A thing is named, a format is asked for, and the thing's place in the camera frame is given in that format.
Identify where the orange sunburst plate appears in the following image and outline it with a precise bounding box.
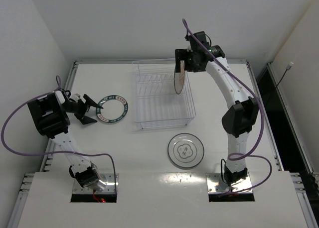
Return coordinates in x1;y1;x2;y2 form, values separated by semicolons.
174;61;185;95

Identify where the dark green ring plate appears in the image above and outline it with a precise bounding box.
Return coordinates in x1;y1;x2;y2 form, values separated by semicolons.
96;95;129;124

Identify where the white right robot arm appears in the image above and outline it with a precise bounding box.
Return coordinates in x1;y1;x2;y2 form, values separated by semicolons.
174;31;259;155

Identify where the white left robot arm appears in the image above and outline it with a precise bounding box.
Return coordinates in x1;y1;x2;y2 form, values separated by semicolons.
27;90;106;192

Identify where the white plate green rim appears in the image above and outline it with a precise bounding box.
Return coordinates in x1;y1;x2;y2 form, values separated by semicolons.
167;133;205;170

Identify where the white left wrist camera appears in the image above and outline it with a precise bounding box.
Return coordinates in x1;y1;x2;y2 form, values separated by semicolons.
70;94;81;102

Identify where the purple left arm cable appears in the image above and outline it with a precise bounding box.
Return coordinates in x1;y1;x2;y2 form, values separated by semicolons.
1;75;117;196

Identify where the white wire dish rack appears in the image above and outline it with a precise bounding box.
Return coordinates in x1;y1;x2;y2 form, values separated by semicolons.
132;59;196;130

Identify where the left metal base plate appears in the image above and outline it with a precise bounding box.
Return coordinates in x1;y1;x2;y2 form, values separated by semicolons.
72;173;119;195

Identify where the metal base plate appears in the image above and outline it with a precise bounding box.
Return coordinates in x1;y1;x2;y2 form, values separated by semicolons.
72;173;119;195
206;173;253;195

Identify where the black cable white connector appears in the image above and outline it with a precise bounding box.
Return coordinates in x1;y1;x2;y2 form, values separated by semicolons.
275;61;294;90

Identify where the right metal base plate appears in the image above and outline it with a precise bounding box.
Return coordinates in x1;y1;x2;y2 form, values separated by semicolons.
206;173;253;195

